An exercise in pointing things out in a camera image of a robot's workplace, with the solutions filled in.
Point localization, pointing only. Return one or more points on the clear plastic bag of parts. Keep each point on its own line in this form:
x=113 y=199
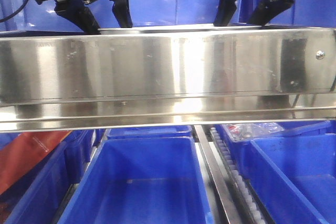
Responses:
x=243 y=131

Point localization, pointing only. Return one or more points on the blue bin rear centre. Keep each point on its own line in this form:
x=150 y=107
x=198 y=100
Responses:
x=149 y=132

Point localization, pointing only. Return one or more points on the red cardboard package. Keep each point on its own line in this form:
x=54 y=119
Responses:
x=25 y=152

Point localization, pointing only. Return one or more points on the blue bin lower right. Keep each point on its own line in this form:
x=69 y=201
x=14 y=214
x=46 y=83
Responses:
x=292 y=171

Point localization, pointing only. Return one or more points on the blue bin lower centre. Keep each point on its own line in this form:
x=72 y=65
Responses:
x=149 y=180

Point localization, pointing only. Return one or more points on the blue bin lower left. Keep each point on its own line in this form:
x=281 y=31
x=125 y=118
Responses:
x=36 y=197

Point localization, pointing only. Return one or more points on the stainless steel shelf front rail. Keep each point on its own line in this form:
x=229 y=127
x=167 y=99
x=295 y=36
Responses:
x=63 y=81

